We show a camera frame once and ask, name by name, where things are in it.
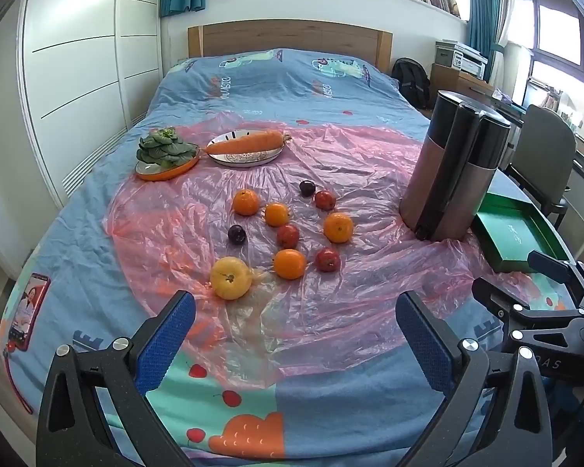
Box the red smartphone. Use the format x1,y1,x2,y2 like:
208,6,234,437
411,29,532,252
7,272,51,353

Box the silver patterned plate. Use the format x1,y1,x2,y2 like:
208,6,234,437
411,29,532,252
207,129,284,167

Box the green bok choy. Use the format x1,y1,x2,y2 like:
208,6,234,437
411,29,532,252
136,127,199,169

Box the pink plastic sheet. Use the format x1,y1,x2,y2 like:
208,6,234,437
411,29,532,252
104,119,531,390

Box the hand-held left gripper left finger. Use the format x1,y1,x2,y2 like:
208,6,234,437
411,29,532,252
35,290,197,467

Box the orange plate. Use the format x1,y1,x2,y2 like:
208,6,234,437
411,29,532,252
135,153,200,182

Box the white wardrobe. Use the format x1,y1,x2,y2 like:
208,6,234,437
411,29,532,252
19,0,161,205

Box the green tray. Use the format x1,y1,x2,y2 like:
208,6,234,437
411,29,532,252
471,190,572,273

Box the black backpack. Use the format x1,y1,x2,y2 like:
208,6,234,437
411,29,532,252
392,57,431,108

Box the yellow pear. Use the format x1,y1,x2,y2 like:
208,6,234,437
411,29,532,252
209,256,252,301

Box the white printer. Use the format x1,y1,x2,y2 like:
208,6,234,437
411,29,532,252
435,41,488,79

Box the grey chair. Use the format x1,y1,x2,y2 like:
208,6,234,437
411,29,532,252
503,104,577,227

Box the orange carrot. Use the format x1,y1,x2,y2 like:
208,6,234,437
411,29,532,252
207,130,293,155

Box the wooden drawer cabinet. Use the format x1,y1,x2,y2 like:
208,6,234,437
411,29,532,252
429,63,494,103

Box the steel and black electric kettle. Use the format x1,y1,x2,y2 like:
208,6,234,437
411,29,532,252
399,90,512,242

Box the long teal curtain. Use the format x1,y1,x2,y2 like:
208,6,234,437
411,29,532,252
464,0,507,83

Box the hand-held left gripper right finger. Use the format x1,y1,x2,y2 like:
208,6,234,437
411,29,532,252
396,290,553,467

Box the wooden headboard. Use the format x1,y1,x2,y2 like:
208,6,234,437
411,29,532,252
187,20,394,70

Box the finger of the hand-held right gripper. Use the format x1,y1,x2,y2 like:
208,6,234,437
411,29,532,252
527,250,584,302
471,276,584,351

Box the orange mandarin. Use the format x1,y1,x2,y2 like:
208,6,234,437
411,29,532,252
273,248,307,280
323,211,354,244
232,189,260,217
264,202,291,227

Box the glass top desk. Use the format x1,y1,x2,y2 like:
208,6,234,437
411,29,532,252
467,85,533,154

